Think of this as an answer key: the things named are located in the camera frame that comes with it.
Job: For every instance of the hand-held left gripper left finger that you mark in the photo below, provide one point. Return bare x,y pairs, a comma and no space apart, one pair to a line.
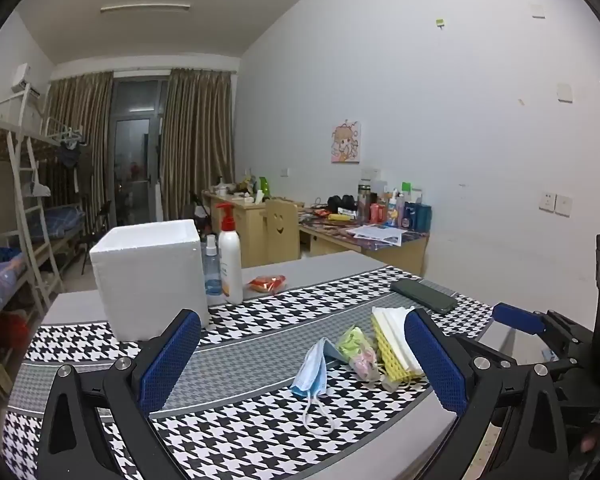
172,360

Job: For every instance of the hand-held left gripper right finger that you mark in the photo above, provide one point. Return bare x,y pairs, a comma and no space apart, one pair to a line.
435,360

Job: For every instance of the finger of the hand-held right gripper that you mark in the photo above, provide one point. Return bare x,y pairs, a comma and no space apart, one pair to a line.
515,316

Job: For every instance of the white foam box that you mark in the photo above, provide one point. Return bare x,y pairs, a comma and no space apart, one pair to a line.
150,280

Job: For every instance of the green tissue packet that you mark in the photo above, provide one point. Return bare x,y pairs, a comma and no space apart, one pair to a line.
352,342

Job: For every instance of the blue face mask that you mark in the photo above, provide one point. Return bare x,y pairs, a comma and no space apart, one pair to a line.
312,375

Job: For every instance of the person's right hand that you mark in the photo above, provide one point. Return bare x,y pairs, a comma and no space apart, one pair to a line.
590,442

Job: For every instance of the black smartphone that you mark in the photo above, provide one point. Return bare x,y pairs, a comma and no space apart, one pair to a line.
422,296

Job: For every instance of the clear blue spray bottle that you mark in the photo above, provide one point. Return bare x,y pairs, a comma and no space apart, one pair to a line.
211,280

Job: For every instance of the houndstooth tablecloth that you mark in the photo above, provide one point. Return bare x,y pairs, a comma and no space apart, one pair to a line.
260,340

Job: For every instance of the white pump lotion bottle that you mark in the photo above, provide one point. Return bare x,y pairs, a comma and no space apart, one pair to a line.
230,265

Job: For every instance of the red snack packet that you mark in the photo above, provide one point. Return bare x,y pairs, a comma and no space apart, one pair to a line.
266,284

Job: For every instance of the printed papers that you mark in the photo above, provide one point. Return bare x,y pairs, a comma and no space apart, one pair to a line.
377,234

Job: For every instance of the plain wooden desk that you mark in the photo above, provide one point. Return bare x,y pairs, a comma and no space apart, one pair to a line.
250,230

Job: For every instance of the wooden desk with patterned top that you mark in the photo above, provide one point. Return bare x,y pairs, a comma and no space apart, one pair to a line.
330,247

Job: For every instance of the wooden smiley chair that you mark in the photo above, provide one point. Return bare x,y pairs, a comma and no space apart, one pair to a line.
280,230

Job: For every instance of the yellow packet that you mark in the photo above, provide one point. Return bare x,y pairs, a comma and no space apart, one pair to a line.
340,217

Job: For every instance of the dark thermos bottle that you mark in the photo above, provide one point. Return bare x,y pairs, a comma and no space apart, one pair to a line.
364,200

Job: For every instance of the black pouches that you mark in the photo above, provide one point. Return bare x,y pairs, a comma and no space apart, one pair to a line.
341,203

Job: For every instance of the green spray bottle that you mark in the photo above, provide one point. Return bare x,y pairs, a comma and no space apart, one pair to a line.
263,186

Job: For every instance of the glass balcony door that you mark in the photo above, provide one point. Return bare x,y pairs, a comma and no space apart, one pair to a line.
132,160

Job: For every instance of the white bunk ladder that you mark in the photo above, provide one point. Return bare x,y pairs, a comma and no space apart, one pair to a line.
30,200

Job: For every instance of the brown curtain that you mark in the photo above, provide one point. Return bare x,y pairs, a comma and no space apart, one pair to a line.
75,110
195,135

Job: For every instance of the hanging dark clothes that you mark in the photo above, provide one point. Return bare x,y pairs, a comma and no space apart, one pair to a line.
72,155

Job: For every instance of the white air conditioner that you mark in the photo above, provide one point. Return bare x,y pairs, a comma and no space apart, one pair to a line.
25,80

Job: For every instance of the ceiling tube light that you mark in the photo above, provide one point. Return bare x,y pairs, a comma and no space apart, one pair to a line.
145,7

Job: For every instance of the white wall socket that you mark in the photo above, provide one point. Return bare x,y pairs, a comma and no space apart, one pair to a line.
563,205
547,201

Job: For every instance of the white wall plate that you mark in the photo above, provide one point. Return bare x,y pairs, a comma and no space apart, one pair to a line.
537,9
564,92

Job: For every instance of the cartoon wall poster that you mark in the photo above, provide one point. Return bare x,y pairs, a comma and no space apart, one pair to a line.
346,142

